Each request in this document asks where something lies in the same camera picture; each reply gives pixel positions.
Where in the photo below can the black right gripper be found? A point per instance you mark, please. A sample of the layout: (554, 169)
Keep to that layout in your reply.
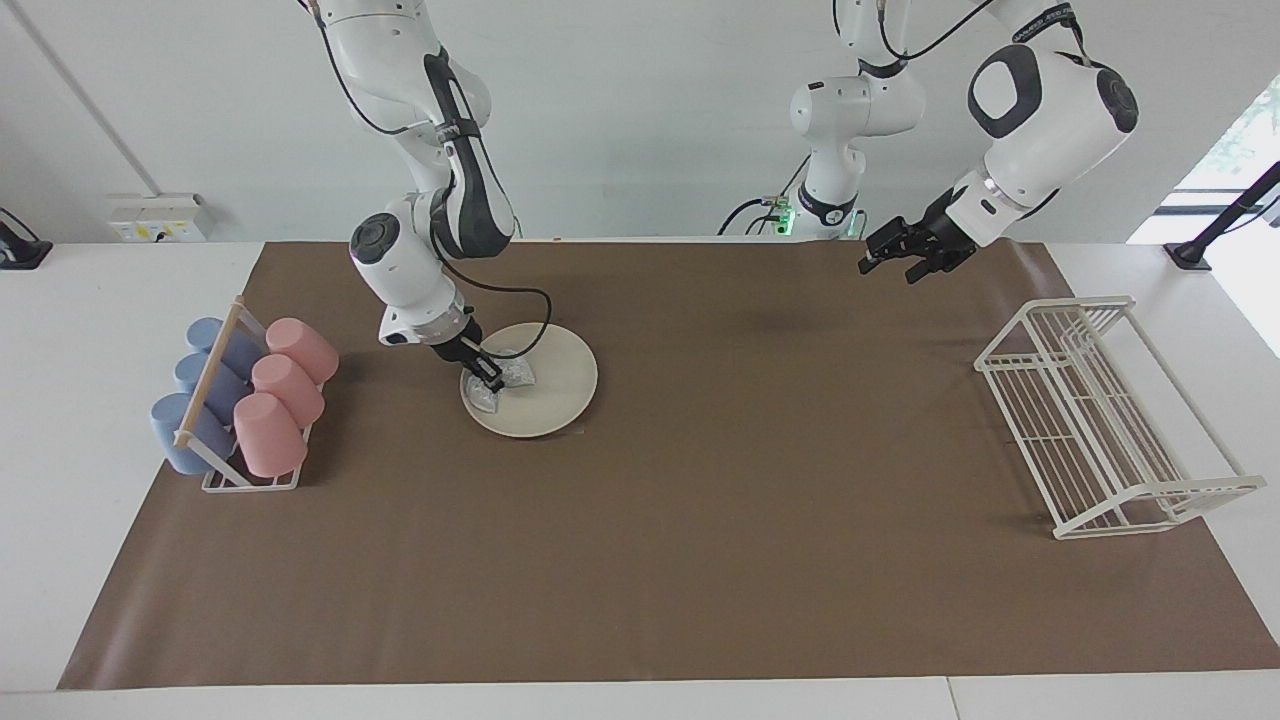
(458, 345)

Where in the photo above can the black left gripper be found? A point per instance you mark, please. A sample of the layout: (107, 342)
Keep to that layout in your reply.
(945, 240)

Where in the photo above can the clear plastic bag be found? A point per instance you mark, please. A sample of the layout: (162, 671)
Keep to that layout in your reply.
(515, 375)

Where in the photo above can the round white plate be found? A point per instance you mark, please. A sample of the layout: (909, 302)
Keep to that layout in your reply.
(555, 385)

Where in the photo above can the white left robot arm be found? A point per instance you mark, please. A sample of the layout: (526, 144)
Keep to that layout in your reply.
(1050, 120)

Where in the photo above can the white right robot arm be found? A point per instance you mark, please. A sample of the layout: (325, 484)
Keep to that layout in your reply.
(400, 260)

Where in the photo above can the pink cup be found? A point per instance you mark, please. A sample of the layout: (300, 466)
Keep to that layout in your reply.
(290, 392)
(305, 350)
(270, 440)

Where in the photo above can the brown table mat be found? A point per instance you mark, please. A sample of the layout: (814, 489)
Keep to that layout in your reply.
(700, 520)

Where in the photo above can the blue cup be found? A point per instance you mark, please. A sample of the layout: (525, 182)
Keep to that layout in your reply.
(180, 440)
(225, 340)
(205, 380)

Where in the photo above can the white cup holder rack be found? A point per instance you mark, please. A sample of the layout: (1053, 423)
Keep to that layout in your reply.
(210, 385)

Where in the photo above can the black clamp stand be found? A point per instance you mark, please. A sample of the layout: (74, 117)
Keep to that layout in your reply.
(1225, 215)

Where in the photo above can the bright window opening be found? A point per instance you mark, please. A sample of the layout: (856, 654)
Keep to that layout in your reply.
(1250, 130)

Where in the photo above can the black table clamp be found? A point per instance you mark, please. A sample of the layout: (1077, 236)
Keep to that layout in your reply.
(20, 250)

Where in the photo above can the white wall outlet box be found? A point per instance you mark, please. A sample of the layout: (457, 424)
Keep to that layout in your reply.
(160, 218)

